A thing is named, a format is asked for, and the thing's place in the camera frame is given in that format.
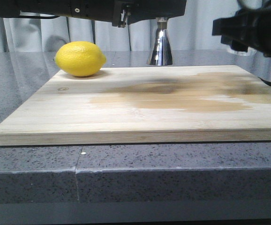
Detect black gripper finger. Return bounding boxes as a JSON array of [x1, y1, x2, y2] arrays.
[[128, 0, 187, 25]]

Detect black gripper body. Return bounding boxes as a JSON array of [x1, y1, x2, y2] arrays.
[[0, 0, 128, 27], [212, 0, 271, 57]]

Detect clear glass beaker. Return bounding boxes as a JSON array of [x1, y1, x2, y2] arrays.
[[226, 46, 256, 56]]

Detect steel double jigger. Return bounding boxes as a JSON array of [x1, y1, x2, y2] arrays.
[[147, 17, 173, 66]]

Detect yellow lemon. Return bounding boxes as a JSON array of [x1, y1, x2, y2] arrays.
[[54, 41, 106, 77]]

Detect light wooden cutting board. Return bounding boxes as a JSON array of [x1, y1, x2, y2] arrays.
[[0, 65, 271, 146]]

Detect grey curtain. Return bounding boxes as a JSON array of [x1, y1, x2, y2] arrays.
[[0, 0, 240, 53]]

